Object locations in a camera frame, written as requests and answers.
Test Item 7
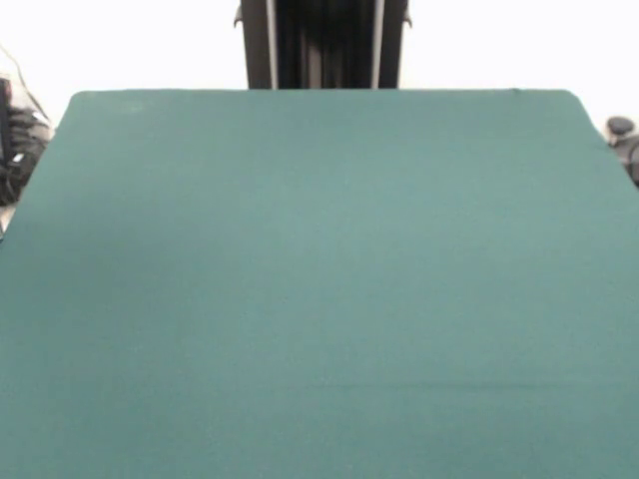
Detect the dark green tablecloth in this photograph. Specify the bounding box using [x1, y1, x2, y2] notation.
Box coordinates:
[0, 88, 639, 479]

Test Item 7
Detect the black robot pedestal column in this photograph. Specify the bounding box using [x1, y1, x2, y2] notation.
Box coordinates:
[232, 0, 413, 91]

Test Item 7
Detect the narrow black device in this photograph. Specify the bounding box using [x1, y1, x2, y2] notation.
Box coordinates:
[0, 77, 12, 169]

